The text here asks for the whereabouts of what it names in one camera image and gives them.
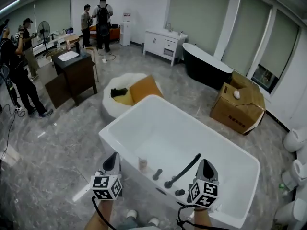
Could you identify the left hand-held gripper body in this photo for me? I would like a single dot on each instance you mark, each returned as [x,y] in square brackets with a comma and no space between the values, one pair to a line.
[105,186]

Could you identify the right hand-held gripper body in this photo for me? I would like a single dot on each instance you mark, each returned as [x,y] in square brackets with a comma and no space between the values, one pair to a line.
[204,193]

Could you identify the small translucent beige bottle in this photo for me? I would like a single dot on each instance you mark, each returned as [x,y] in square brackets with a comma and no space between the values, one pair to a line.
[143,165]

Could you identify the white bathtub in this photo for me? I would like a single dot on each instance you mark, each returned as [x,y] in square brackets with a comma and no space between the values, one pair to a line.
[168,133]

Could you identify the person's left forearm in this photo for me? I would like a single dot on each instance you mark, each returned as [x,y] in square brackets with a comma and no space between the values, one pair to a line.
[102,212]

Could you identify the person's right forearm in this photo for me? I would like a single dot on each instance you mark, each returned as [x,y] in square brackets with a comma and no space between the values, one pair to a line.
[202,218]

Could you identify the black freestanding bathtub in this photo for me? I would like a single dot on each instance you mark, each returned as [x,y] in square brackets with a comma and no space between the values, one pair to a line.
[204,68]

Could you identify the pink bottle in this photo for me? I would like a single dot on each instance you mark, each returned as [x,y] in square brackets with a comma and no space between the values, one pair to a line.
[67,44]

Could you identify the black short faucet knob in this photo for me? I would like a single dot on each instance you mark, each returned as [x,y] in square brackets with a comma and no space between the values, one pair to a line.
[179,192]

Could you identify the person's white shoe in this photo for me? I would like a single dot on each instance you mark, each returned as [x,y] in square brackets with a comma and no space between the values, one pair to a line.
[153,221]
[131,214]

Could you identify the person's jeans leg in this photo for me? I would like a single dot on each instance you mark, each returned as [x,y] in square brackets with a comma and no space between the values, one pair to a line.
[130,224]

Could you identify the white round bean bag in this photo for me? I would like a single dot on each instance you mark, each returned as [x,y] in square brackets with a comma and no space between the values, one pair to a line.
[112,104]

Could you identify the large cardboard box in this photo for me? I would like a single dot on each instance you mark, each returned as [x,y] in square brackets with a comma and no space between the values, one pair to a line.
[236,114]

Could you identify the white toilet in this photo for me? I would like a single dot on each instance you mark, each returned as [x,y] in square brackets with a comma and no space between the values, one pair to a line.
[299,172]
[293,140]
[290,212]

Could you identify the yellow cushion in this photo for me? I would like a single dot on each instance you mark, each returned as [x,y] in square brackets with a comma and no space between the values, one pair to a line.
[124,98]

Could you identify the black cloth item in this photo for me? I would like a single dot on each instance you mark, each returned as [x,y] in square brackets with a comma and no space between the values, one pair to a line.
[118,92]

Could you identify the small white object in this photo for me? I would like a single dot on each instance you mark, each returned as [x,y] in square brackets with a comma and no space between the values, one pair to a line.
[237,94]

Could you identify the orange cushion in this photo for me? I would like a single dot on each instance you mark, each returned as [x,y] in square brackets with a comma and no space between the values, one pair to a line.
[146,88]

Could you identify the brown wooden board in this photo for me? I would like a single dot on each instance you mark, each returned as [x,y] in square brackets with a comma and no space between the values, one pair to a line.
[56,91]

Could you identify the dark wooden vanity cabinet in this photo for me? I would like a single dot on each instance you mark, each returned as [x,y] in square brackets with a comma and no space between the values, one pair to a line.
[79,75]

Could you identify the wooden chair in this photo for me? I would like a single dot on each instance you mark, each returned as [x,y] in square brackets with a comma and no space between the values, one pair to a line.
[95,61]

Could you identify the white rectangular basin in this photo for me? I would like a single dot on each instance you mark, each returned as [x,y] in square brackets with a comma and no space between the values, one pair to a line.
[68,56]

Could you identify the black tall basin faucet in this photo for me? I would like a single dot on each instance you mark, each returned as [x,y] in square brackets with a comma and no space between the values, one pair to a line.
[78,47]

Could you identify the white vanity cabinet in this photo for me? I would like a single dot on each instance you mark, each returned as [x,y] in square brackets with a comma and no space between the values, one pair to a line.
[158,43]

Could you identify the white water dispenser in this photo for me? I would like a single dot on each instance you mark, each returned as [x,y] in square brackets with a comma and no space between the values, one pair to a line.
[125,33]

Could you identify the orange sofa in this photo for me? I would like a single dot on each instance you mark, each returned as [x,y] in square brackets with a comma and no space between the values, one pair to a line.
[114,32]

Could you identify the grey window blind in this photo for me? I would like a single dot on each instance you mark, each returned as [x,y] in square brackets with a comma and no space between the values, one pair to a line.
[52,11]
[247,32]
[279,44]
[199,15]

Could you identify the black standing fan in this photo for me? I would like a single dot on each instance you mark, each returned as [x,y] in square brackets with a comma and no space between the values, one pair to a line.
[43,30]

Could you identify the black backpack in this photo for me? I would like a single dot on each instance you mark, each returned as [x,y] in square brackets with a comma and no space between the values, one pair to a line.
[103,18]

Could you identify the chrome vanity faucet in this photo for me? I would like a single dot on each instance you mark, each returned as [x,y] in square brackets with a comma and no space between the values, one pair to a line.
[169,27]

